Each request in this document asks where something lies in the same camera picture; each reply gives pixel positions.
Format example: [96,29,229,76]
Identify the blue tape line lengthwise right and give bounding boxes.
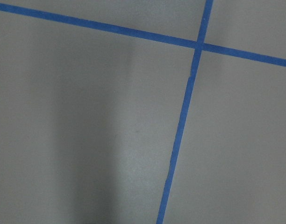
[156,0,214,224]

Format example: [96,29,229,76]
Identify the blue tape line crosswise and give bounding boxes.
[0,0,286,67]

